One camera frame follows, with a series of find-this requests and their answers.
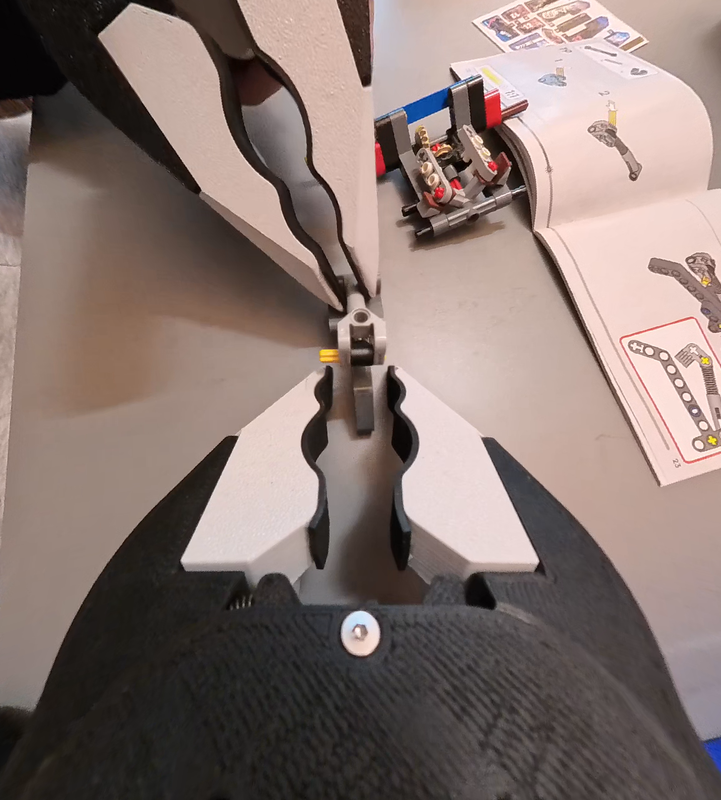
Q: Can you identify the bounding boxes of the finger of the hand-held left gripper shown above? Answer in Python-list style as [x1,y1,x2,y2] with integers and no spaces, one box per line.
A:
[235,0,381,302]
[98,3,345,311]

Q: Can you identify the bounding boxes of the open lego instruction booklet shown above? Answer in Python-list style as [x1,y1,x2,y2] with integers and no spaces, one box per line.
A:
[449,42,721,488]

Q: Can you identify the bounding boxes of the grey lego chassis assembly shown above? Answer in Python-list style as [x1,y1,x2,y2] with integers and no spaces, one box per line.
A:
[373,75,531,242]

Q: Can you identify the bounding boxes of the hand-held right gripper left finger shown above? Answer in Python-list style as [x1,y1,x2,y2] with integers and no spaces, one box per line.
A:
[181,364,335,605]

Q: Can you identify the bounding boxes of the lego sticker sheet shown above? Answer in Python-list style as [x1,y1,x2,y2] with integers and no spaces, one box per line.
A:
[473,0,650,55]

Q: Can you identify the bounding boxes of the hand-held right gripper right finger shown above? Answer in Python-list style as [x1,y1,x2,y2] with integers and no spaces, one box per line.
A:
[387,365,540,602]

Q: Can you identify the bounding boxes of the grey lego shock absorber assembly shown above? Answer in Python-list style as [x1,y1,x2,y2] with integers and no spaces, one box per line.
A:
[318,275,387,438]

